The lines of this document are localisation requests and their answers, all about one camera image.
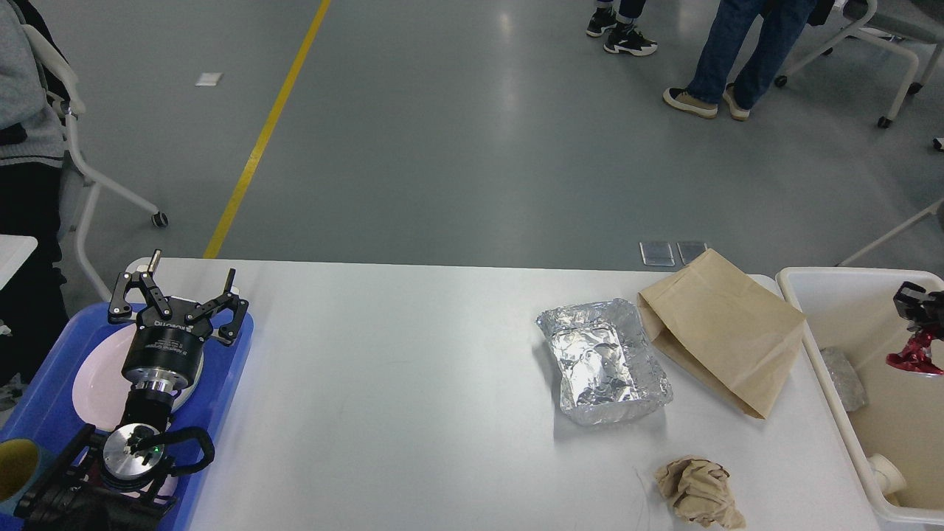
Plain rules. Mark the pink plate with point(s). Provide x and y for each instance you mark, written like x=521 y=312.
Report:
x=102 y=386

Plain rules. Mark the white chair left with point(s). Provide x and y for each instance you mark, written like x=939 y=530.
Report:
x=69 y=109

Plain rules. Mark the metal floor plate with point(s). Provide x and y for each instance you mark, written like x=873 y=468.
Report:
x=657 y=254
x=690 y=250

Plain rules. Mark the left metal floor plate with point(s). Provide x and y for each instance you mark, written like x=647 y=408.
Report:
x=657 y=254

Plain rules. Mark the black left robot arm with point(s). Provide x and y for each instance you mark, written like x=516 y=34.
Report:
x=108 y=480

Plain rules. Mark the red foil wrapper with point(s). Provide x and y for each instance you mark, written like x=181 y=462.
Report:
x=916 y=356

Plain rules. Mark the person in black trousers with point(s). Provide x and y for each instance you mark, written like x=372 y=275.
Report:
x=617 y=20

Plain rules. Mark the crumpled aluminium foil tray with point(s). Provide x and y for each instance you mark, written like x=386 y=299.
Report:
x=608 y=365

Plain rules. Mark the brown paper napkin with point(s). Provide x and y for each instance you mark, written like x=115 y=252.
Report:
x=697 y=490

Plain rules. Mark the person in blue jeans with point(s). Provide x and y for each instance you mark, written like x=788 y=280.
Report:
x=783 y=22

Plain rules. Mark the white plastic bin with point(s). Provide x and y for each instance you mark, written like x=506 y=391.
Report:
x=852 y=309

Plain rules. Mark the brown paper bag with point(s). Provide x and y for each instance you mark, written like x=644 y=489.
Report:
x=731 y=333

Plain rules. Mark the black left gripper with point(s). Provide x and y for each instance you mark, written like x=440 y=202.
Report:
x=163 y=348

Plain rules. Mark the white paper on floor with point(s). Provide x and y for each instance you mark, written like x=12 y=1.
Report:
x=208 y=79

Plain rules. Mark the seated person grey cardigan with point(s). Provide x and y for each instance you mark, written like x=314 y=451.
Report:
x=31 y=169

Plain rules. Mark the white office chair right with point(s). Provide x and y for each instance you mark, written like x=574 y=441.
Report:
x=887 y=25

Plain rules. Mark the right metal floor plate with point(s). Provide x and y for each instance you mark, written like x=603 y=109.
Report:
x=690 y=250

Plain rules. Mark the white paper cup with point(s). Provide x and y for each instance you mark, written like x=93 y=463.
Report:
x=888 y=478

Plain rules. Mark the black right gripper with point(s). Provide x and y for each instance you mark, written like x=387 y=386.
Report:
x=922 y=310

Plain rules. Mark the white chair leg right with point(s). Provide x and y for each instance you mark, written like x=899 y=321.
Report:
x=934 y=210

